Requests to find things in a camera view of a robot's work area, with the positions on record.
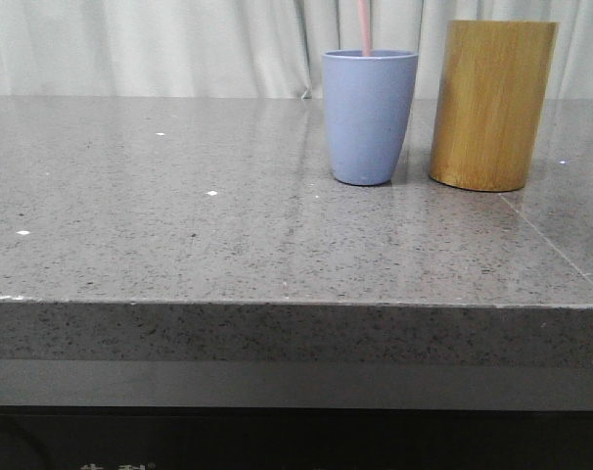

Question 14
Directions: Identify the blue plastic cup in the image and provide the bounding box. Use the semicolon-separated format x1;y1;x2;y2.
322;49;419;186

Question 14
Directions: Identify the pink chopstick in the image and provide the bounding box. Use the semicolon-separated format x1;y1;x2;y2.
357;0;372;57

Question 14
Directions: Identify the white curtain backdrop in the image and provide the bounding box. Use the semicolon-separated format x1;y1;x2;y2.
0;1;593;99

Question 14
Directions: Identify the bamboo cylinder holder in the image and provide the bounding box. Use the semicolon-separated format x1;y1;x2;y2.
429;20;558;192

